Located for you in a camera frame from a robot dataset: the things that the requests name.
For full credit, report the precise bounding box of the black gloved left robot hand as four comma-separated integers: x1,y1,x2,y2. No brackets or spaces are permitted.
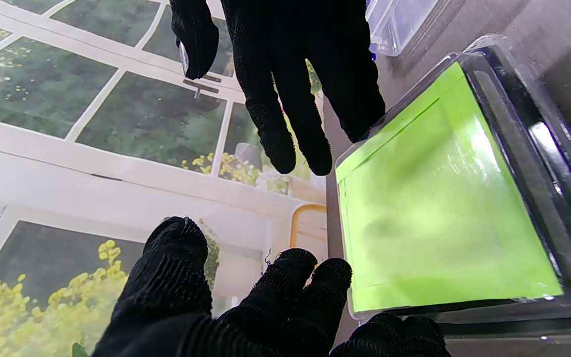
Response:
92,216,451,357

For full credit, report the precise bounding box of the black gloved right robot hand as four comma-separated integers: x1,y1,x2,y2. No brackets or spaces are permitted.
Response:
169,0,386,176

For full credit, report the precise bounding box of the clear container with blue clips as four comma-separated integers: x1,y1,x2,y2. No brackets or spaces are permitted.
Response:
365,0,442,58

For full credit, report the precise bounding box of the clear lid with green sheet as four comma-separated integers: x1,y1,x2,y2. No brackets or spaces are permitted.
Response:
334,34,571,323

